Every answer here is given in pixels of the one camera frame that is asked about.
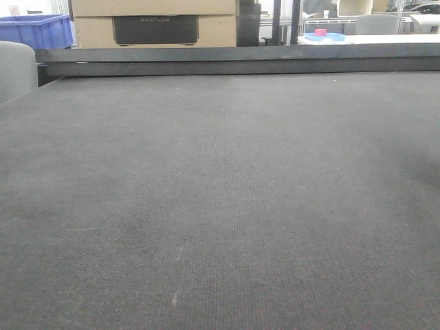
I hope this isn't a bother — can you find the black conveyor belt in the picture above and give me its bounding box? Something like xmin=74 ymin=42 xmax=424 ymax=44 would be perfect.
xmin=1 ymin=72 xmax=439 ymax=329

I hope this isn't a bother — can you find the large cardboard box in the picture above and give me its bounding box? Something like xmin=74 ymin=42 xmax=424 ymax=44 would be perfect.
xmin=71 ymin=1 xmax=237 ymax=49

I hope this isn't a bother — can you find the white table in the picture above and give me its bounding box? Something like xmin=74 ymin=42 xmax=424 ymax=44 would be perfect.
xmin=298 ymin=34 xmax=439 ymax=45

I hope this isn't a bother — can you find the blue shallow tray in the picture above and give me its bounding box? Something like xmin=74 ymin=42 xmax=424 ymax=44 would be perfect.
xmin=303 ymin=32 xmax=347 ymax=42

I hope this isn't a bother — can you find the pink tape roll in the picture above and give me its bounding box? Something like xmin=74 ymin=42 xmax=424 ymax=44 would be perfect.
xmin=314 ymin=28 xmax=327 ymax=37

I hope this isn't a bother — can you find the grey chair back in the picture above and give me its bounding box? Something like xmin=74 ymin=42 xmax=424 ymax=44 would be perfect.
xmin=1 ymin=41 xmax=38 ymax=103

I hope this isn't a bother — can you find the blue plastic crate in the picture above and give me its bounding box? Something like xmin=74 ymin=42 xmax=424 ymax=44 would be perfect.
xmin=1 ymin=14 xmax=74 ymax=50

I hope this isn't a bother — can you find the black conveyor side rail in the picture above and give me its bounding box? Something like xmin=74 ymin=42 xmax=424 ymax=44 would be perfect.
xmin=35 ymin=43 xmax=439 ymax=86

